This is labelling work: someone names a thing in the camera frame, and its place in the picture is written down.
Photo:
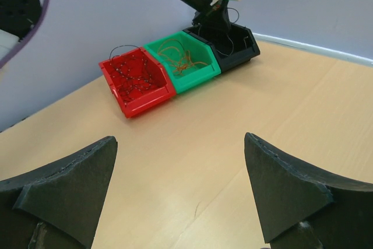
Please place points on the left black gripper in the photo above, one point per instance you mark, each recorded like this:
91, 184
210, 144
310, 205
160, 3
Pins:
210, 17

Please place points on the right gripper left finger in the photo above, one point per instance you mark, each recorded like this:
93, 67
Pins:
58, 205

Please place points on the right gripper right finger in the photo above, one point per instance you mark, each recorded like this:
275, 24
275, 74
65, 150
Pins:
300, 205

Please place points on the black plastic bin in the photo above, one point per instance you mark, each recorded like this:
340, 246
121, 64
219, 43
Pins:
232, 49

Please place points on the green plastic bin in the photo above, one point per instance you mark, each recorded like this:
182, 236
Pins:
188, 61

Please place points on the red plastic bin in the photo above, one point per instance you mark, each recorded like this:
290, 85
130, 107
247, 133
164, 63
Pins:
137, 80

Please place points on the aluminium table frame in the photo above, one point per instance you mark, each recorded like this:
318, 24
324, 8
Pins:
344, 56

